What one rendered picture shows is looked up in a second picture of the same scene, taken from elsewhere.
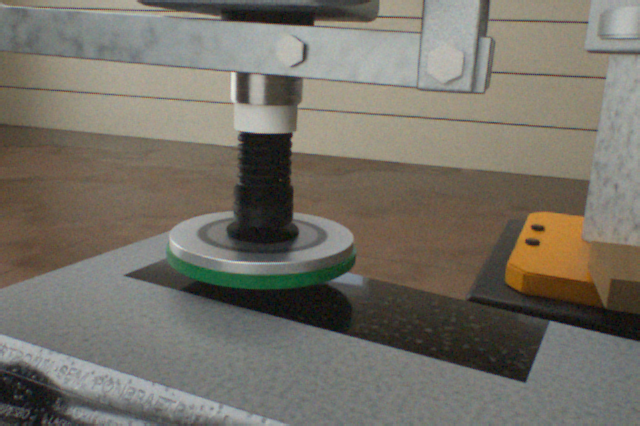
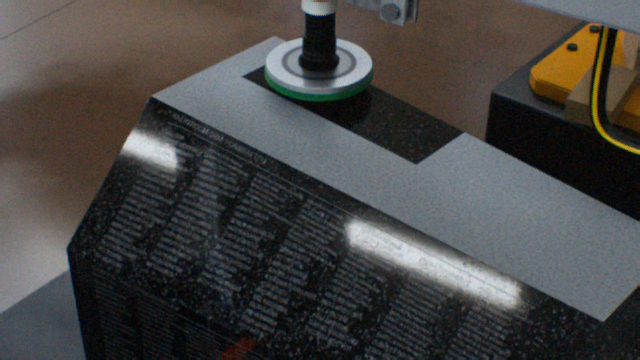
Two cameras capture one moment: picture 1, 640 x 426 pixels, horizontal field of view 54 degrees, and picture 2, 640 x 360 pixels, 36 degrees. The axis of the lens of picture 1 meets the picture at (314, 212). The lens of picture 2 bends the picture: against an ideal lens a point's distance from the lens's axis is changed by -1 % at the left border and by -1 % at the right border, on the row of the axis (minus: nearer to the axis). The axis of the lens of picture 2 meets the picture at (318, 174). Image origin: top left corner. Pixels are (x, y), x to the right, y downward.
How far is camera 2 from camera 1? 134 cm
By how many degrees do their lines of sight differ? 25
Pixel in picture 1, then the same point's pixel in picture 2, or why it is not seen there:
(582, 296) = not seen: hidden behind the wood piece
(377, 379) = (348, 155)
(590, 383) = (447, 168)
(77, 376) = (218, 137)
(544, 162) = not seen: outside the picture
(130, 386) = (240, 145)
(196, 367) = (269, 140)
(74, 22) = not seen: outside the picture
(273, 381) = (301, 150)
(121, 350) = (237, 127)
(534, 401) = (412, 173)
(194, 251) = (276, 75)
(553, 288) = (554, 93)
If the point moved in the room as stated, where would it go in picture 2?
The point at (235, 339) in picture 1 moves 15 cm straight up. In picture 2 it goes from (291, 126) to (291, 57)
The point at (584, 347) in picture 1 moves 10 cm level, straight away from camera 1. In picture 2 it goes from (466, 150) to (495, 128)
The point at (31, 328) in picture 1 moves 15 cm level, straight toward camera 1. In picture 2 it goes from (197, 110) to (204, 153)
